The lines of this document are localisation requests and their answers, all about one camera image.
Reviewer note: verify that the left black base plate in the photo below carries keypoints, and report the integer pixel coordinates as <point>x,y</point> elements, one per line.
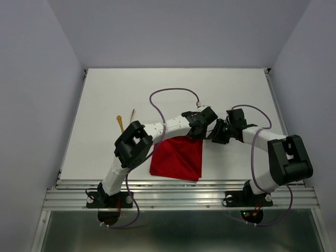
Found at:
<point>120,200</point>

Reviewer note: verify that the aluminium mounting rail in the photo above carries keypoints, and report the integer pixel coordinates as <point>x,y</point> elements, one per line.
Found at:
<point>173,195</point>

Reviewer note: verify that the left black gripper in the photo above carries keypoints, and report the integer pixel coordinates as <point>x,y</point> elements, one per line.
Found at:
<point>201,136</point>

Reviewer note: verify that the red cloth napkin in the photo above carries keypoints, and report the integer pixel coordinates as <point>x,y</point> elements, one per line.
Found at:
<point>178,158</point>

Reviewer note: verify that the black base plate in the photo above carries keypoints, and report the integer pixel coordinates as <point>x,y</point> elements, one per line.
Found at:
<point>242,199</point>
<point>120,200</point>

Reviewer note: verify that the gold knife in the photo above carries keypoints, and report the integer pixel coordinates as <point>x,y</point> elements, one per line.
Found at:
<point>120,123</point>

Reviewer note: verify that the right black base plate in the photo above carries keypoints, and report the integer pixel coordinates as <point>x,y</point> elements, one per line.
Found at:
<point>242,199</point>

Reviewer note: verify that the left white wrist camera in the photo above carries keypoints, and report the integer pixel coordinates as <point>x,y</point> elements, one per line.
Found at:
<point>203,105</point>

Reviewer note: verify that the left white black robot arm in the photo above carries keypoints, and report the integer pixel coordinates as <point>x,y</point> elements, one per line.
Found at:
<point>133,145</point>

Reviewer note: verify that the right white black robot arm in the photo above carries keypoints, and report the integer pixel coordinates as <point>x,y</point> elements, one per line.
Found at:
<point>287,157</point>

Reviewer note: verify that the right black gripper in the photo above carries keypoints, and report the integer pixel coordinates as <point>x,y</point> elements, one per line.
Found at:
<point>216,135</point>

